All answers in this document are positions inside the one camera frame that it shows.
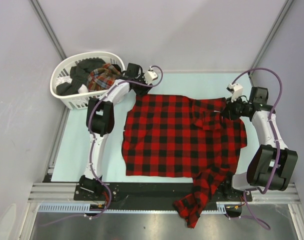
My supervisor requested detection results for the dark grey garment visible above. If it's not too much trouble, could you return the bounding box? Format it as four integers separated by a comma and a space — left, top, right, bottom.
56, 58, 106, 96

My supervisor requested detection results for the left aluminium corner post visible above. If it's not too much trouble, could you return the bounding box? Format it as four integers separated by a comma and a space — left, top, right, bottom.
29, 0, 67, 60

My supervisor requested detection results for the white cable duct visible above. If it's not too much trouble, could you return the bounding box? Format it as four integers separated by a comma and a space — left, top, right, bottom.
38, 201, 228, 214

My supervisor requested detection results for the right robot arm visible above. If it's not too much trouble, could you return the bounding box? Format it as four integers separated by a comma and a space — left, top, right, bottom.
222, 83, 298, 201

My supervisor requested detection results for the aluminium corner post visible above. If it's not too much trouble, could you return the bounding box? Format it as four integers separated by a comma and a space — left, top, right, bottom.
29, 0, 67, 60
247, 0, 294, 76

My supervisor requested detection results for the right aluminium corner post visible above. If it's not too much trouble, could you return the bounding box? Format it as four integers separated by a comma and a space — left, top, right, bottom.
247, 0, 294, 76

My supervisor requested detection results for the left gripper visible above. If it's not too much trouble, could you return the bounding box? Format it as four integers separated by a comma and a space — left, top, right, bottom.
132, 73, 153, 98

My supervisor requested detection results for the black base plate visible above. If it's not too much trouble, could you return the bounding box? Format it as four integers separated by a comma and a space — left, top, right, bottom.
73, 181, 253, 216

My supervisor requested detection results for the multicolour plaid shirt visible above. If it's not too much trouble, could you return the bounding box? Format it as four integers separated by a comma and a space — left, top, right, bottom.
86, 63, 122, 92

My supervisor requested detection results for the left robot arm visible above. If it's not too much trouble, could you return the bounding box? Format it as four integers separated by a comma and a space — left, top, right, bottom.
77, 63, 158, 200

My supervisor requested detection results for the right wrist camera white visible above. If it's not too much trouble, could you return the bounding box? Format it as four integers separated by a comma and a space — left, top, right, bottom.
226, 83, 243, 103

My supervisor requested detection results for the white laundry basket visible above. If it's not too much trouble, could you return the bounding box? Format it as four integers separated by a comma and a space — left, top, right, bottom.
50, 51, 126, 110

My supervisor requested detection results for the aluminium frame rail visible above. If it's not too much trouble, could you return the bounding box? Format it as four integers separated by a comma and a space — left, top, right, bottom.
27, 183, 301, 204

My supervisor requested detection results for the red black plaid shirt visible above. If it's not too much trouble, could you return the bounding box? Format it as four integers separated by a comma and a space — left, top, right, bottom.
121, 94, 248, 228

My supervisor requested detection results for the white garment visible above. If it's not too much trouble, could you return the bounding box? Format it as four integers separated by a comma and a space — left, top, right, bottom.
55, 76, 89, 96

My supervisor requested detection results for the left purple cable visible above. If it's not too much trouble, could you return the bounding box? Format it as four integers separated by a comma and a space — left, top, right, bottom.
39, 65, 164, 227

